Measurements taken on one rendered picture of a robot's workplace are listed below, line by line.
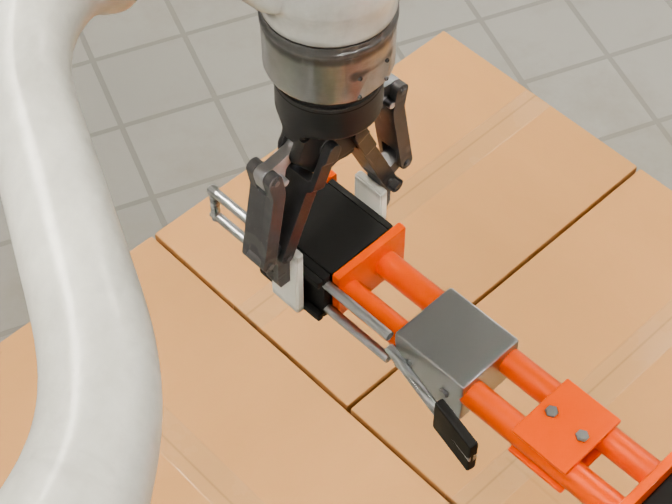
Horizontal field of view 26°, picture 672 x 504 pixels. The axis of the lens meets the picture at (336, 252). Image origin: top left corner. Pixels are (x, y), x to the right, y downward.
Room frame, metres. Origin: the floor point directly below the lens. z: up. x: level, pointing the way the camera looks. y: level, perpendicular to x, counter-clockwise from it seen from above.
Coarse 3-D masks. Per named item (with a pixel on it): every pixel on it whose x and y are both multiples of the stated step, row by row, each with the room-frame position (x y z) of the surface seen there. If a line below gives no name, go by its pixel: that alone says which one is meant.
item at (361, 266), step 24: (336, 192) 0.73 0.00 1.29; (312, 216) 0.71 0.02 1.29; (336, 216) 0.71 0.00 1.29; (360, 216) 0.71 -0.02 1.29; (312, 240) 0.68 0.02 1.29; (336, 240) 0.68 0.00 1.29; (360, 240) 0.68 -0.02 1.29; (384, 240) 0.68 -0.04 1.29; (336, 264) 0.66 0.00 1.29; (360, 264) 0.66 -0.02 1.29
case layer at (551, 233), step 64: (448, 64) 1.61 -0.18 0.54; (448, 128) 1.48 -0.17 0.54; (512, 128) 1.48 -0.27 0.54; (576, 128) 1.48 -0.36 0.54; (448, 192) 1.35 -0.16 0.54; (512, 192) 1.35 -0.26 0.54; (576, 192) 1.35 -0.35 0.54; (640, 192) 1.35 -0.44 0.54; (192, 256) 1.23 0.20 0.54; (448, 256) 1.23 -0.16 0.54; (512, 256) 1.23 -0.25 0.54; (576, 256) 1.23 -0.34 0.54; (640, 256) 1.23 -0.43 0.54; (192, 320) 1.12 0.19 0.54; (256, 320) 1.12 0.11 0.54; (320, 320) 1.12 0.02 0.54; (512, 320) 1.12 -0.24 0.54; (576, 320) 1.12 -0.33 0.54; (640, 320) 1.12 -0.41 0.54; (0, 384) 1.02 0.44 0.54; (192, 384) 1.02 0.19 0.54; (256, 384) 1.02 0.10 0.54; (320, 384) 1.03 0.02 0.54; (384, 384) 1.02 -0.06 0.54; (512, 384) 1.02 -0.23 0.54; (576, 384) 1.02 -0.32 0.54; (640, 384) 1.02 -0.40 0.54; (0, 448) 0.93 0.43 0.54; (192, 448) 0.93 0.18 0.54; (256, 448) 0.93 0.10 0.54; (320, 448) 0.93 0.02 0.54; (384, 448) 0.93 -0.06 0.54; (448, 448) 0.93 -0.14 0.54
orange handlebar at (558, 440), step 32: (384, 256) 0.68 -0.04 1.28; (352, 288) 0.65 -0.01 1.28; (416, 288) 0.65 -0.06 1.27; (384, 320) 0.62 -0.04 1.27; (512, 352) 0.59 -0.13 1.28; (480, 384) 0.56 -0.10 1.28; (544, 384) 0.56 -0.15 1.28; (480, 416) 0.54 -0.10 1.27; (512, 416) 0.54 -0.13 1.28; (544, 416) 0.53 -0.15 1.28; (576, 416) 0.53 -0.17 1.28; (608, 416) 0.53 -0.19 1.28; (512, 448) 0.52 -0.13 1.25; (544, 448) 0.51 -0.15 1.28; (576, 448) 0.51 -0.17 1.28; (608, 448) 0.51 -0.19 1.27; (640, 448) 0.51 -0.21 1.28; (544, 480) 0.50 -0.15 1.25; (576, 480) 0.49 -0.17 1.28; (640, 480) 0.49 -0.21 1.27
